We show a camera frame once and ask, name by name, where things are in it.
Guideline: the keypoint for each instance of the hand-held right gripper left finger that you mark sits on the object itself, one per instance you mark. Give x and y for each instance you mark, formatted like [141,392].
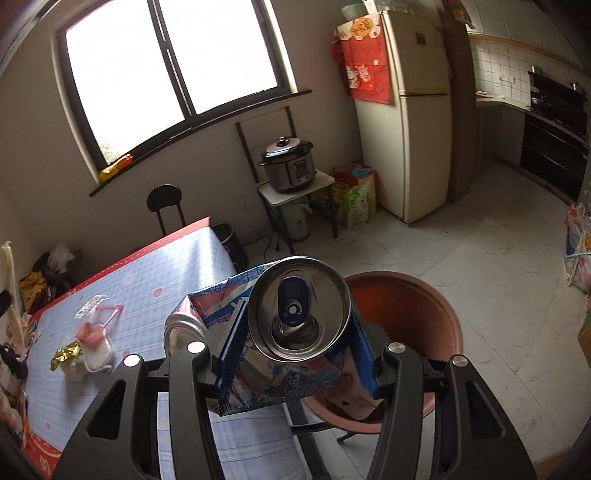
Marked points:
[231,350]

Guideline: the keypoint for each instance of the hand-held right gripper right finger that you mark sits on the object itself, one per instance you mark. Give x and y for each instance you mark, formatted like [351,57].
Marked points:
[364,355]

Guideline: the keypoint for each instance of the brown plastic bin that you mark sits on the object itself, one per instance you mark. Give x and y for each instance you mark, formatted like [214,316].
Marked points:
[415,314]

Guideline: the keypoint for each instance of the crushed blue drink can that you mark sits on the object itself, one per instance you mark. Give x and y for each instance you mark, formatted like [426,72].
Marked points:
[304,272]

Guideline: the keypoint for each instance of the black metal stand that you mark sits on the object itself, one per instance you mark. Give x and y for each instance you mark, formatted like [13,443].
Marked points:
[304,427]

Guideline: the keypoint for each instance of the blue plaid table mat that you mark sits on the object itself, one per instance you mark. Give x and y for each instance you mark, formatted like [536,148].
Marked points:
[161,277]

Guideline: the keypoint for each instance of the small black bin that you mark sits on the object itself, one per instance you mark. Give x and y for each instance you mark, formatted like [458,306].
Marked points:
[228,244]

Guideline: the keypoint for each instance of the pink clear plastic cup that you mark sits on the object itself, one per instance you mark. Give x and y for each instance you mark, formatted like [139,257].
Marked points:
[90,333]

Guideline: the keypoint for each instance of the white green kettle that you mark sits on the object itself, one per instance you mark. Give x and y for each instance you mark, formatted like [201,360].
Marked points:
[295,224]

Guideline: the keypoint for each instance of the green white sack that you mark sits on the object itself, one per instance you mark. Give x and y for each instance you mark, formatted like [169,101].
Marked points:
[360,205]

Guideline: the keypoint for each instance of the yellow green bag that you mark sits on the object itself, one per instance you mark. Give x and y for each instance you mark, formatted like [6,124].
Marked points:
[328,205]

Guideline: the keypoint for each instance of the gold foil wrapper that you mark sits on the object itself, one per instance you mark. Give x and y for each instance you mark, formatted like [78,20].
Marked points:
[67,353]

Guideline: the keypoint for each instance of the small white side table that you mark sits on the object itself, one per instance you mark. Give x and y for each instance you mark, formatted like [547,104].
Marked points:
[295,196]

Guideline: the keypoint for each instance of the black round chair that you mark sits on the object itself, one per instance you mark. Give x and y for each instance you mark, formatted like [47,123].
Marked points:
[165,196]

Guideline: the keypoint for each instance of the red bag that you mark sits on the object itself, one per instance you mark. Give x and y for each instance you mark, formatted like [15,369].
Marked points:
[353,173]

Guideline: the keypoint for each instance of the black bin with white bag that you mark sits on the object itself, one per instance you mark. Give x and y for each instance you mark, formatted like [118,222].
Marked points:
[62,263]

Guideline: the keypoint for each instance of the silver electric pressure cooker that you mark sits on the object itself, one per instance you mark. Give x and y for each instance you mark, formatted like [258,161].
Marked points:
[288,168]

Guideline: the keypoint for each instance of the yellow snack packets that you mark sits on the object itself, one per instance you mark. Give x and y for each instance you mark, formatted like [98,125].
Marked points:
[32,288]

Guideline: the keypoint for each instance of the cream refrigerator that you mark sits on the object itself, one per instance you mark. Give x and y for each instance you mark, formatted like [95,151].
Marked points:
[425,152]

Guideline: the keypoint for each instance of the yellow packet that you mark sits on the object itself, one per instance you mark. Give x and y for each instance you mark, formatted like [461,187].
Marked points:
[115,168]

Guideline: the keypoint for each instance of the dark packet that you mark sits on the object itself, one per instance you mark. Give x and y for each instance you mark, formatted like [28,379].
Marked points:
[11,362]

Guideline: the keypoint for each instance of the cardboard box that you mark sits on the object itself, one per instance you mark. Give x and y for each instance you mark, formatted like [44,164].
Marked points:
[585,341]

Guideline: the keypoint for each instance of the plastic bags on floor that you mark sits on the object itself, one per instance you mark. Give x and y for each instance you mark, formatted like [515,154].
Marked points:
[579,249]

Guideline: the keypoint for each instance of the black oven stove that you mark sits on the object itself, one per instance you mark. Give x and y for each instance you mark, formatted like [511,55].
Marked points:
[554,152]

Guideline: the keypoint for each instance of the red printed cloth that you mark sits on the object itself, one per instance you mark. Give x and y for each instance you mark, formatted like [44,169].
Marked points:
[369,60]

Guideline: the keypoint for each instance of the dark framed window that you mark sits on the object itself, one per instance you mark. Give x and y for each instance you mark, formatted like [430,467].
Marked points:
[129,69]

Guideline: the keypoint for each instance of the brown door frame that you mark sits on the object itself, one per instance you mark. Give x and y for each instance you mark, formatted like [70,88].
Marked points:
[461,115]

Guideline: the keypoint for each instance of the kitchen wall cabinets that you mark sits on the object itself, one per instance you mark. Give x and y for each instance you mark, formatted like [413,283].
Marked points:
[508,18]

